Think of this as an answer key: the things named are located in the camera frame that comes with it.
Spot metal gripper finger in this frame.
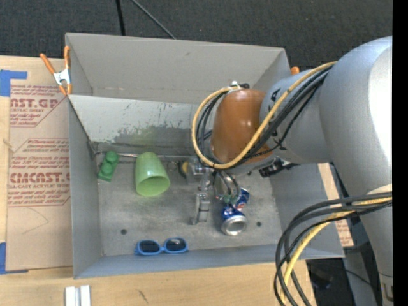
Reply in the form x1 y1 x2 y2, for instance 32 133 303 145
190 192 211 226
187 159 212 193

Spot blue soda can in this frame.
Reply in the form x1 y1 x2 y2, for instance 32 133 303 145
220 187 251 237

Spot green plastic cup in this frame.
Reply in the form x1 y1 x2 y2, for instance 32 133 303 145
134 151 171 198

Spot grey metal bin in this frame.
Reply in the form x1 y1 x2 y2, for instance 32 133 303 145
64 32 347 280

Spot blue sunglasses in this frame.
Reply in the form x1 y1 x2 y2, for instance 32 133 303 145
133 237 190 256

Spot green toy brick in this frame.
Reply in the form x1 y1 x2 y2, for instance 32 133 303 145
96 150 120 183

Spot brown cardboard board red print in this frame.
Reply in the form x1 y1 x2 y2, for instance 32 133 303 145
0 55 74 275

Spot black cylinder on white bracket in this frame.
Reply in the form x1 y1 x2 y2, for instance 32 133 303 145
258 157 293 178

